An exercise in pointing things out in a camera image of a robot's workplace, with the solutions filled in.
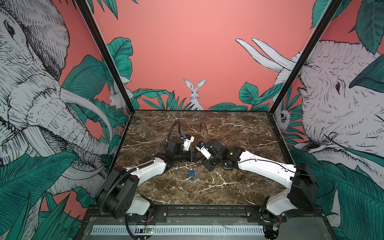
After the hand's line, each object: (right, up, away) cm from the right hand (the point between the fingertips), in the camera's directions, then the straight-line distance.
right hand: (203, 160), depth 79 cm
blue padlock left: (-6, -10, +9) cm, 15 cm away
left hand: (0, +3, +1) cm, 4 cm away
